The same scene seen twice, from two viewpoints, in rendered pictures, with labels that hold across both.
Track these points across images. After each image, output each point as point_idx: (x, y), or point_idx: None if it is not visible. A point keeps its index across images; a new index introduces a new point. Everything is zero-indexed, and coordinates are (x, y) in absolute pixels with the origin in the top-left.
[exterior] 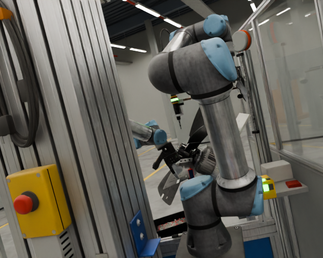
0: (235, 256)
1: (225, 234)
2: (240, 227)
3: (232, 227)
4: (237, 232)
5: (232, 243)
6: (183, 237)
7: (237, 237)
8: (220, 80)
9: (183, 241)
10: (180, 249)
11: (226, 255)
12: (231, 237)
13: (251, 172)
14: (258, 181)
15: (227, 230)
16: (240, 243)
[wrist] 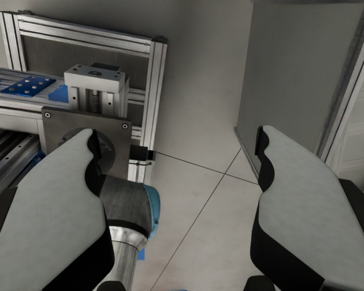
0: (118, 176)
1: (107, 171)
2: (130, 126)
3: (119, 123)
4: (124, 137)
5: (116, 157)
6: (46, 125)
7: (123, 146)
8: None
9: (49, 134)
10: (51, 149)
11: (108, 173)
12: (117, 145)
13: (142, 248)
14: (148, 239)
15: (110, 160)
16: (125, 159)
